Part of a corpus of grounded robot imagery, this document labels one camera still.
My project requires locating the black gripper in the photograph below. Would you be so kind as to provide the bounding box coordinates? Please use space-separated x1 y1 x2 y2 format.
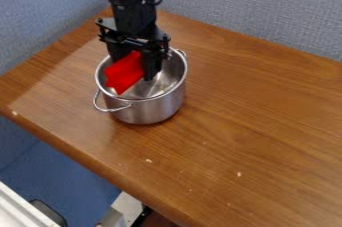
96 0 171 81

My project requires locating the red rectangular block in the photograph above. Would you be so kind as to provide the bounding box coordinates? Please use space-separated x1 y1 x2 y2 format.
104 51 144 95

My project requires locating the stainless steel pot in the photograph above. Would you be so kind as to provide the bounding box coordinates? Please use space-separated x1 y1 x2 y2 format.
92 48 188 125

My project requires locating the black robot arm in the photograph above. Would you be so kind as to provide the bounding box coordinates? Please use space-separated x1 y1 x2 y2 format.
96 0 171 81

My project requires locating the white device with black part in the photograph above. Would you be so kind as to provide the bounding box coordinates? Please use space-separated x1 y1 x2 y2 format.
0 182 68 227

